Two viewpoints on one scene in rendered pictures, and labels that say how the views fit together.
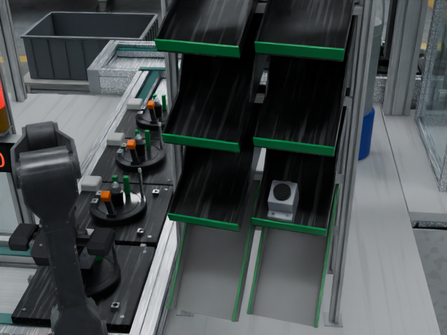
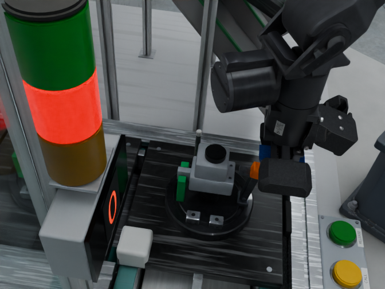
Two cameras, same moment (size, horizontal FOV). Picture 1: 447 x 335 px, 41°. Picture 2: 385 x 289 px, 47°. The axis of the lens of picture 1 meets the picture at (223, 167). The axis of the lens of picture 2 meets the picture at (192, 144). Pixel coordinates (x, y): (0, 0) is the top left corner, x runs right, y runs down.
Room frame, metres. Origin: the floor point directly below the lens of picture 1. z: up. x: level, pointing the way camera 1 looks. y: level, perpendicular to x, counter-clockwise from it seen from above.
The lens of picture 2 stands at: (1.02, 0.71, 1.55)
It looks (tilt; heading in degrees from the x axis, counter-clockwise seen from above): 47 degrees down; 267
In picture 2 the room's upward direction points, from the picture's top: 6 degrees clockwise
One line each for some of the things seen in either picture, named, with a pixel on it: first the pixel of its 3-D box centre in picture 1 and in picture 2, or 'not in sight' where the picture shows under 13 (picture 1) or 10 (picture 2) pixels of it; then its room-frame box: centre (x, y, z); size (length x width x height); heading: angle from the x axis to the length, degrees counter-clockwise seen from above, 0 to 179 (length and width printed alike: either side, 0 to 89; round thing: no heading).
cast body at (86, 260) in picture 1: (83, 242); (206, 166); (0.97, 0.29, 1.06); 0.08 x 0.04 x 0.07; 174
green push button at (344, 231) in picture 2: not in sight; (341, 234); (0.75, 0.33, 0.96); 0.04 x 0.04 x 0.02
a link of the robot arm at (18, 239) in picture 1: (60, 226); (289, 118); (0.88, 0.30, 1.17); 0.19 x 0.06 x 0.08; 83
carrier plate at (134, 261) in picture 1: (88, 282); (207, 206); (0.96, 0.29, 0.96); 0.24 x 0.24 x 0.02; 83
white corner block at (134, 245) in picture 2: not in sight; (134, 246); (1.07, 0.38, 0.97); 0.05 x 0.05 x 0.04; 83
